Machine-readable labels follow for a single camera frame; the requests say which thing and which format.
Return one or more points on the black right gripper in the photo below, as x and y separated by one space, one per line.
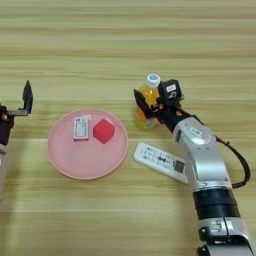
171 116

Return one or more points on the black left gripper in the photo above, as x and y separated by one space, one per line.
4 130

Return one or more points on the orange juice bottle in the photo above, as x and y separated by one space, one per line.
150 93

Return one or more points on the red cube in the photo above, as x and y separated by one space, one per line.
104 131

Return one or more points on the white remote control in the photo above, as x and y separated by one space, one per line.
156 158

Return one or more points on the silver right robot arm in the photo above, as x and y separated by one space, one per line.
203 160

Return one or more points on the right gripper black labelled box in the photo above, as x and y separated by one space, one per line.
170 91

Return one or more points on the small white red card box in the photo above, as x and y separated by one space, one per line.
81 128

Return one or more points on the pink round plate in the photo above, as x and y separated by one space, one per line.
86 160

